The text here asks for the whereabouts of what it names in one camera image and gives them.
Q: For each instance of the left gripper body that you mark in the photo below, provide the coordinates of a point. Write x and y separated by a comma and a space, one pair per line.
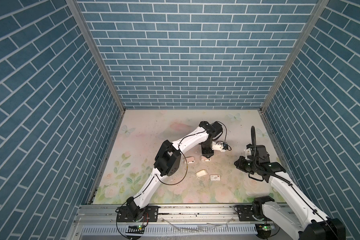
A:
207, 144

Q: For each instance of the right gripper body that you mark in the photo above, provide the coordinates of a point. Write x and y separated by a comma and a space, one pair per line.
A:
252, 164

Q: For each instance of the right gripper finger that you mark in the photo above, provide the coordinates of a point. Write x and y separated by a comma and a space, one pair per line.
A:
244, 168
242, 161

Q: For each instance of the staple box tray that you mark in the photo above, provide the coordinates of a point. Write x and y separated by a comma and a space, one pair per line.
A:
201, 173

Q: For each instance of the staple box sleeve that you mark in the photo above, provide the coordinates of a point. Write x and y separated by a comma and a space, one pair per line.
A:
215, 178

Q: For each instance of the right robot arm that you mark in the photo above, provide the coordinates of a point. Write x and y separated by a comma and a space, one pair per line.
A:
307, 222

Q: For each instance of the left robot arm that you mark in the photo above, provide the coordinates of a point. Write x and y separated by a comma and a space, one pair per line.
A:
168, 159

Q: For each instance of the right controller board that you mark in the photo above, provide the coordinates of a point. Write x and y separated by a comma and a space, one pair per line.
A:
264, 231

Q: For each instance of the controller board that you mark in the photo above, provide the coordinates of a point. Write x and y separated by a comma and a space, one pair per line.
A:
264, 231
135, 232

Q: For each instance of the left controller board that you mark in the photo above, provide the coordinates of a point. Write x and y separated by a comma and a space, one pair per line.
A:
135, 232

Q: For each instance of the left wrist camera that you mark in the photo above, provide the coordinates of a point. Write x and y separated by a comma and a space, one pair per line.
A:
220, 146

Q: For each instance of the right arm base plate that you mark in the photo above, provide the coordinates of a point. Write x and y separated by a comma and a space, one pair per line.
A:
245, 214

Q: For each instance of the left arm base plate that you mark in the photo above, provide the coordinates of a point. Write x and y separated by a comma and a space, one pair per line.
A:
149, 213

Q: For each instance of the aluminium front rail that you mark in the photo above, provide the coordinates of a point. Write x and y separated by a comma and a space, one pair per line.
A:
175, 222

